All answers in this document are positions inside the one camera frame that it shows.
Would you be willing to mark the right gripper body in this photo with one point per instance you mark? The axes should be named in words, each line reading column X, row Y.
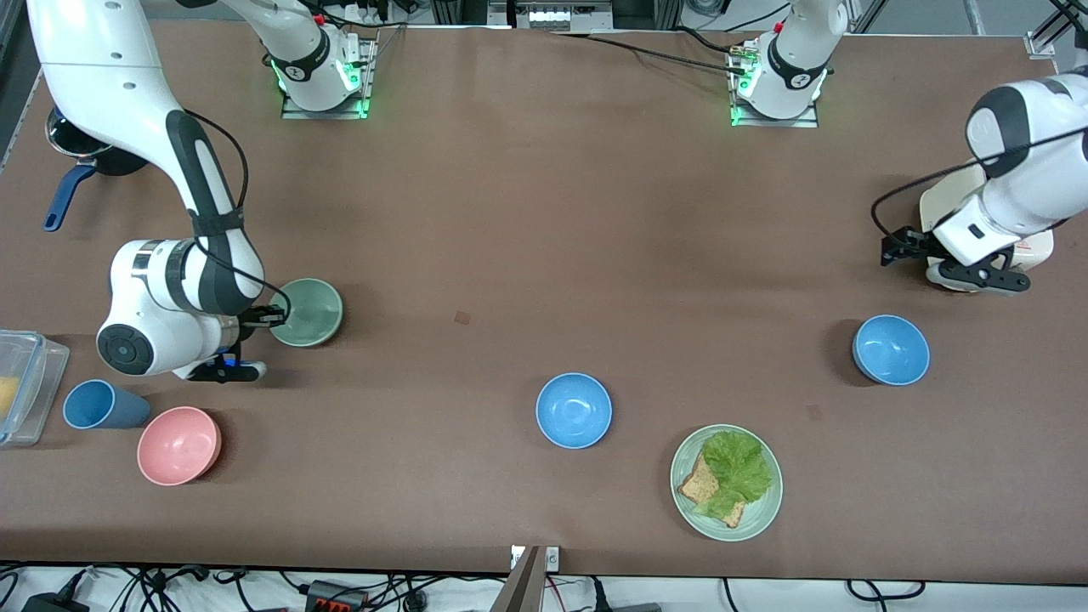
column 252, row 318

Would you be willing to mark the green bowl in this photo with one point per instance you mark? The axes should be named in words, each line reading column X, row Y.
column 314, row 313

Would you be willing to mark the blue bowl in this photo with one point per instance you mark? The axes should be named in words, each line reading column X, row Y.
column 574, row 410
column 891, row 349

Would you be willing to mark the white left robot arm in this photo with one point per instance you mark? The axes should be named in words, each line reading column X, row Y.
column 1045, row 183

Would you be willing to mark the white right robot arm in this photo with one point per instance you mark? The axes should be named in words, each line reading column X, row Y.
column 110, row 76

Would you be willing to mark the pink bowl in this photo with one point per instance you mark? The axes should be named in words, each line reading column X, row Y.
column 177, row 446

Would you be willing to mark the white countertop appliance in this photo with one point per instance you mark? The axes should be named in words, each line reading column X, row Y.
column 943, row 200

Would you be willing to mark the blue cup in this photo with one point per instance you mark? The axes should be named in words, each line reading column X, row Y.
column 102, row 406

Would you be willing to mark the clear plastic container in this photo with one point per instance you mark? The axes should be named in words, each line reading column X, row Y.
column 38, row 374

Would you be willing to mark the yellow food block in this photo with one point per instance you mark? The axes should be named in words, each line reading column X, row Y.
column 7, row 398

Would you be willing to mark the glass pot lid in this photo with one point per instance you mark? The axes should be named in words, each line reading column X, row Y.
column 68, row 140

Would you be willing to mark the green lettuce leaf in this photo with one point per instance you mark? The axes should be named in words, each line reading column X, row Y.
column 739, row 467

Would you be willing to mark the black orange power strip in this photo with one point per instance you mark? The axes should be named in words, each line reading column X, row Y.
column 336, row 597

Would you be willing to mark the green plate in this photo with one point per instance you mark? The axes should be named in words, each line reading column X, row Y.
column 761, row 514

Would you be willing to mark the brown bread slice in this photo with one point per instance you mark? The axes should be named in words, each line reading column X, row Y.
column 699, row 486

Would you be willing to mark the black power adapter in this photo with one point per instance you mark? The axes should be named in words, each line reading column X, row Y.
column 55, row 604

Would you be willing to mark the grey control box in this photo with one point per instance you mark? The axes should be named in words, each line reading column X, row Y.
column 548, row 14

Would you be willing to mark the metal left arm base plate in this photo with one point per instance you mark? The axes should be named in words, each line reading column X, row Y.
column 778, row 122

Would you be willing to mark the aluminium corner bracket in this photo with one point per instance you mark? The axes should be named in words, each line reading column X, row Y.
column 1041, row 44

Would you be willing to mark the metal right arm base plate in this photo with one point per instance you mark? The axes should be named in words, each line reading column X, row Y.
column 367, row 85

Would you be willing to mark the grey camera pole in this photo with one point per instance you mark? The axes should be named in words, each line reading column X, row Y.
column 520, row 591

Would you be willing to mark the white metal bracket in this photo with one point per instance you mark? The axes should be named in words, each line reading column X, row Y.
column 552, row 558

